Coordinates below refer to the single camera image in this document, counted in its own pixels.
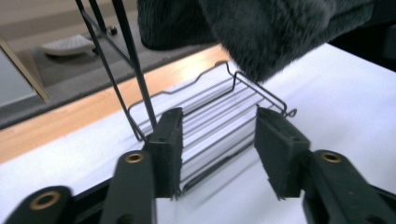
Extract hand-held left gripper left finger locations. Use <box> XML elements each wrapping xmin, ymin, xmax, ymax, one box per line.
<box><xmin>143</xmin><ymin>106</ymin><xmax>185</xmax><ymax>200</ymax></box>

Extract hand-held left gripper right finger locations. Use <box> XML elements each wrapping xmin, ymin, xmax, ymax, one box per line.
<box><xmin>253</xmin><ymin>105</ymin><xmax>313</xmax><ymax>201</ymax></box>

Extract black wire rack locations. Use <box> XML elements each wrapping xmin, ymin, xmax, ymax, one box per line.
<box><xmin>74</xmin><ymin>0</ymin><xmax>299</xmax><ymax>196</ymax></box>

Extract black fabric pouch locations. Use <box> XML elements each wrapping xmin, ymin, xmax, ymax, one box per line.
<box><xmin>136</xmin><ymin>0</ymin><xmax>379</xmax><ymax>84</ymax></box>

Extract white table mat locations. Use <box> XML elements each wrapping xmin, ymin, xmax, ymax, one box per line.
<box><xmin>0</xmin><ymin>42</ymin><xmax>396</xmax><ymax>224</ymax></box>

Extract white cabinet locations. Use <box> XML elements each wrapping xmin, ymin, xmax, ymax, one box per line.
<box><xmin>0</xmin><ymin>36</ymin><xmax>50</xmax><ymax>108</ymax></box>

